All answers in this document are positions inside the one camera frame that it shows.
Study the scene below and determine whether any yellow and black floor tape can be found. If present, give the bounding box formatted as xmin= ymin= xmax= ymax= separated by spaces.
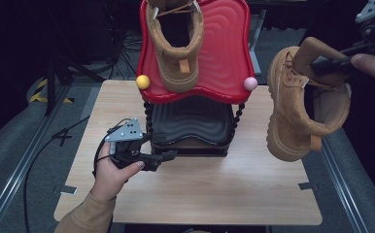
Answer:
xmin=29 ymin=78 xmax=75 ymax=105

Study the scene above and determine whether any black tripod stand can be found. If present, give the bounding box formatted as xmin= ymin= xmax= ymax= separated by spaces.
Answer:
xmin=44 ymin=54 xmax=107 ymax=117

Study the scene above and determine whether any tan suede boot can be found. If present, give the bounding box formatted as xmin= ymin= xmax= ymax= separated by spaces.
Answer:
xmin=265 ymin=36 xmax=353 ymax=163
xmin=146 ymin=0 xmax=205 ymax=94

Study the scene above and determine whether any metal floor rail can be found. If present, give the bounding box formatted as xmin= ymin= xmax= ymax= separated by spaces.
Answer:
xmin=0 ymin=85 xmax=72 ymax=233
xmin=318 ymin=139 xmax=371 ymax=233

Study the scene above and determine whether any black floor cable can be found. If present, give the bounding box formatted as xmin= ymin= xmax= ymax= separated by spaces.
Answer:
xmin=22 ymin=116 xmax=91 ymax=233

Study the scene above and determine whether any bundle of black cables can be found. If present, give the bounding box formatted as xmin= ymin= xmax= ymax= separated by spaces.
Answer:
xmin=109 ymin=28 xmax=145 ymax=81

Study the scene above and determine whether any red and black shoe rack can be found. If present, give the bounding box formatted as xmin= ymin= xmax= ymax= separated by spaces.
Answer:
xmin=136 ymin=0 xmax=258 ymax=158

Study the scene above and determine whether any grey metal stand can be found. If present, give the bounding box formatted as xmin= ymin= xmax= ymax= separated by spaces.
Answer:
xmin=248 ymin=9 xmax=267 ymax=76

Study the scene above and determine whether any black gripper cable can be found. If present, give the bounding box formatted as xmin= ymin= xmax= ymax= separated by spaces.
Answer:
xmin=92 ymin=118 xmax=128 ymax=179

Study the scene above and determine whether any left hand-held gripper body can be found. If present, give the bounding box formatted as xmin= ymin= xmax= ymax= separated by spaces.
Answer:
xmin=104 ymin=116 xmax=151 ymax=171

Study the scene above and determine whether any black tape mark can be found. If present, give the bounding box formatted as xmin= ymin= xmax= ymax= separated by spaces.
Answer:
xmin=51 ymin=128 xmax=74 ymax=148

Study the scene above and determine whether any person's left hand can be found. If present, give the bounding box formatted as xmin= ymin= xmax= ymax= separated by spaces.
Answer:
xmin=89 ymin=142 xmax=146 ymax=203

